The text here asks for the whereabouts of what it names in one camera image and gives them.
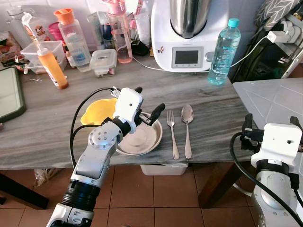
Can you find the small clear lidded container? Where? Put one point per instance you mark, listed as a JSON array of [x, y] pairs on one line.
[[103, 59]]

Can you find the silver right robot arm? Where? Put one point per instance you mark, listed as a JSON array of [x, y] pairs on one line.
[[272, 189]]

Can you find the pink plastic cup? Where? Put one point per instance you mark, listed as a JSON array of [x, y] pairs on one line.
[[55, 30]]

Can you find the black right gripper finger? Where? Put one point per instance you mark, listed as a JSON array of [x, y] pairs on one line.
[[248, 123], [297, 122]]

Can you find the white power adapter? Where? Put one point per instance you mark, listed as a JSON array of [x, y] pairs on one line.
[[280, 32]]

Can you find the clear glass jug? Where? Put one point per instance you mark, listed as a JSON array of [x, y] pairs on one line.
[[16, 21]]

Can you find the grey patterned cloth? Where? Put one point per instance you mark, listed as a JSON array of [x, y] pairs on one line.
[[274, 10]]

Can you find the white metal frame bar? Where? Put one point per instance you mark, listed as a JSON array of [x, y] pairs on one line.
[[292, 61]]

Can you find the orange sauce squeeze bottle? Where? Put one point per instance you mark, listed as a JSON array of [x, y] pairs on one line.
[[53, 68]]

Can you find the black bag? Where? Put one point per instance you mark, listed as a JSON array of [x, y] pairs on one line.
[[265, 59]]

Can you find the white kitchen machine steel bowl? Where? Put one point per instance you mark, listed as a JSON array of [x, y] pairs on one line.
[[189, 38]]

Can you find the dark wooden furniture beam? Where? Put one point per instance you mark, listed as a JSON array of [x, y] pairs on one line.
[[21, 191]]

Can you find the blue water bottle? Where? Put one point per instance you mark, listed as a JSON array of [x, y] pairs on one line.
[[223, 52]]

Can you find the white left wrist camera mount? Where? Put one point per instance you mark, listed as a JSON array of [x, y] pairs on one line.
[[128, 103]]

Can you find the dark wooden table leg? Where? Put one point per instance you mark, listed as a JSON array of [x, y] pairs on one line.
[[218, 184]]

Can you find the printed food packet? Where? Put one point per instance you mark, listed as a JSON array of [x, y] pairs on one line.
[[8, 49]]

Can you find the clear bottle orange cap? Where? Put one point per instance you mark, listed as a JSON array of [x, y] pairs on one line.
[[75, 45]]

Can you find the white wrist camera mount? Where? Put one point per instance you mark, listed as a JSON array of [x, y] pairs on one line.
[[279, 141], [128, 103]]

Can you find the yellow plastic bowl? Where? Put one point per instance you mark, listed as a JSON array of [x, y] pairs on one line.
[[97, 111]]

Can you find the pink drinking bottle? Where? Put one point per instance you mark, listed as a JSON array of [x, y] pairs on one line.
[[120, 38]]

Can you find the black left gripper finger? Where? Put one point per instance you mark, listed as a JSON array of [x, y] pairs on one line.
[[138, 90], [157, 111]]

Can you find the white plastic bin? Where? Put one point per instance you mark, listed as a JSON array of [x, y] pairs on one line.
[[163, 169]]

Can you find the clear plastic storage box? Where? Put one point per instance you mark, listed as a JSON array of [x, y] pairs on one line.
[[31, 56]]

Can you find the green rimmed cutting board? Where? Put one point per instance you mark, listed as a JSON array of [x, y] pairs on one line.
[[9, 94]]

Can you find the round steel plate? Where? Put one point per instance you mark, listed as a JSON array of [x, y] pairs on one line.
[[144, 139]]

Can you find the steel spoon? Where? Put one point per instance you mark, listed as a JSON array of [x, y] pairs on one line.
[[187, 116]]

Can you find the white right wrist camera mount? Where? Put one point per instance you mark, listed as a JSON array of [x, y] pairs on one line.
[[279, 141]]

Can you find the steel fork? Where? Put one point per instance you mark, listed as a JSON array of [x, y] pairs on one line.
[[173, 137]]

